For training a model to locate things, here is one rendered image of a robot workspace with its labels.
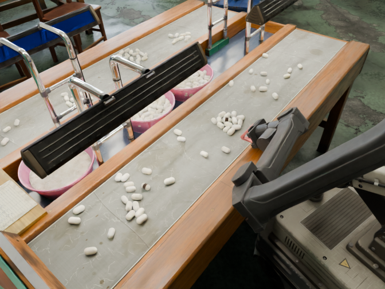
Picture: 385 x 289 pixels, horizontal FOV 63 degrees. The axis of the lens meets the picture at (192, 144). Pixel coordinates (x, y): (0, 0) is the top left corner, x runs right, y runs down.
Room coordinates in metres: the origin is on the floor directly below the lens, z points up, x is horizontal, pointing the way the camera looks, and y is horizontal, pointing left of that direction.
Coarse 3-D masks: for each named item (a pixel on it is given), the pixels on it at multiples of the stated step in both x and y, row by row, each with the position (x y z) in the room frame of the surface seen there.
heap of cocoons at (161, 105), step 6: (162, 96) 1.17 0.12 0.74; (156, 102) 1.15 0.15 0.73; (162, 102) 1.15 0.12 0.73; (168, 102) 1.13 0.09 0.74; (144, 108) 1.10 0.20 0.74; (150, 108) 1.09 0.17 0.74; (156, 108) 1.11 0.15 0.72; (162, 108) 1.10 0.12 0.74; (168, 108) 1.08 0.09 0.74; (138, 114) 1.06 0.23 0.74; (144, 114) 1.05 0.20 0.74; (150, 114) 1.06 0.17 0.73; (156, 114) 1.05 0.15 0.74; (162, 114) 1.05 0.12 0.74; (138, 120) 1.02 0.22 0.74; (138, 126) 0.99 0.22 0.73
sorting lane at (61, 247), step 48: (288, 48) 1.56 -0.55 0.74; (336, 48) 1.53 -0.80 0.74; (240, 96) 1.15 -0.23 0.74; (288, 96) 1.13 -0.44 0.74; (192, 144) 0.86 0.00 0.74; (240, 144) 0.84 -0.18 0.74; (96, 192) 0.65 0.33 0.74; (144, 192) 0.64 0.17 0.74; (192, 192) 0.63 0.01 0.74; (48, 240) 0.48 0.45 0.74; (96, 240) 0.47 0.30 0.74; (144, 240) 0.47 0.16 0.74; (96, 288) 0.33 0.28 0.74
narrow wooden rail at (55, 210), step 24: (288, 24) 1.80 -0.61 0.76; (264, 48) 1.53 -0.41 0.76; (240, 72) 1.33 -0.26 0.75; (192, 96) 1.13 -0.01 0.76; (168, 120) 0.98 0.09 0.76; (144, 144) 0.85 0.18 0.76; (120, 168) 0.75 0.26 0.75; (72, 192) 0.64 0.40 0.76; (48, 216) 0.55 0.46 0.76; (24, 240) 0.48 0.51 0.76
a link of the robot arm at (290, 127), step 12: (288, 120) 0.68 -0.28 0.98; (300, 120) 0.71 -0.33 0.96; (276, 132) 0.66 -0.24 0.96; (288, 132) 0.63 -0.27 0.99; (300, 132) 0.66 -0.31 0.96; (276, 144) 0.56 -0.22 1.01; (288, 144) 0.58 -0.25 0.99; (264, 156) 0.53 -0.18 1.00; (276, 156) 0.52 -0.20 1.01; (240, 168) 0.47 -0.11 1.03; (252, 168) 0.46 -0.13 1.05; (264, 168) 0.46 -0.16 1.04; (276, 168) 0.48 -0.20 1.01; (240, 180) 0.42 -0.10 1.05; (264, 180) 0.44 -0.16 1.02
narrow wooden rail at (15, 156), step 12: (240, 12) 2.01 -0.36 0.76; (228, 24) 1.84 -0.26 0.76; (240, 24) 1.92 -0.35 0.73; (204, 36) 1.70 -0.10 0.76; (216, 36) 1.73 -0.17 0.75; (228, 36) 1.83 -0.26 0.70; (204, 48) 1.65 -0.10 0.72; (48, 132) 0.95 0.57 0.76; (24, 144) 0.88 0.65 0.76; (12, 156) 0.83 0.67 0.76; (12, 168) 0.79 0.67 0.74
